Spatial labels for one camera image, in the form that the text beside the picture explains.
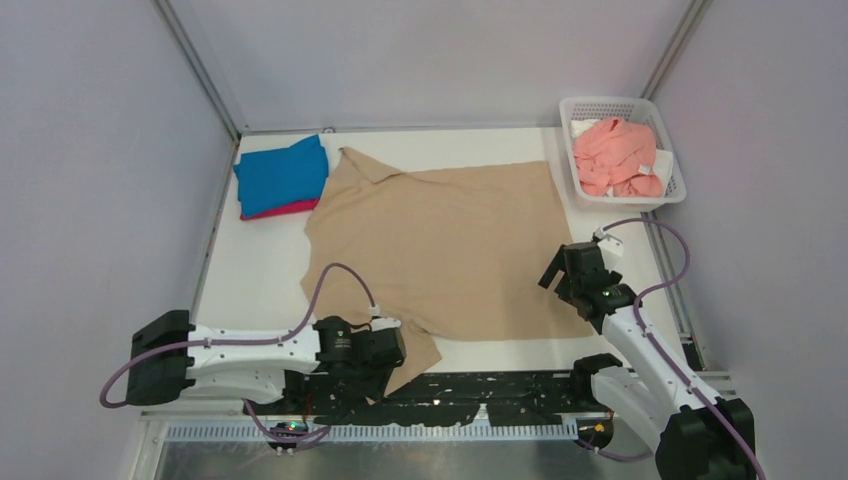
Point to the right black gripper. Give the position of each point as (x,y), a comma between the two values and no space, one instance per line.
(560,263)

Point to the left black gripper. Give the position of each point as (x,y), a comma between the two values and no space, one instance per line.
(386,367)

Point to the beige t shirt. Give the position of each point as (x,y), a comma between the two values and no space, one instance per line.
(454,253)

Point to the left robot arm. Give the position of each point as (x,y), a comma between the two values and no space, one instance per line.
(172,358)

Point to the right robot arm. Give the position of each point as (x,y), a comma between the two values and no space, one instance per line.
(692,431)

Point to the white plastic basket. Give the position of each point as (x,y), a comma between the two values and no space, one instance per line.
(619,155)

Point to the salmon t shirt in basket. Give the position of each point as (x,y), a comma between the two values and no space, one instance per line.
(616,159)

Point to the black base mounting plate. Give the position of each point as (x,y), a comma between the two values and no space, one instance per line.
(511,398)

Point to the pink folded t shirt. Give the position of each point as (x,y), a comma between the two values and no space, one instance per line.
(291,208)

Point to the blue folded t shirt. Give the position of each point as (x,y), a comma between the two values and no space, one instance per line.
(272,178)

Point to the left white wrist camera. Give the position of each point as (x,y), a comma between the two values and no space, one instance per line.
(379,322)

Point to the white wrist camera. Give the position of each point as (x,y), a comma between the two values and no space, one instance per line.
(379,322)
(612,247)

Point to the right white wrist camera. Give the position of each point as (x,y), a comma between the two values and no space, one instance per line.
(612,247)

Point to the white slotted cable duct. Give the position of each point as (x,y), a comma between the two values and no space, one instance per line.
(477,430)

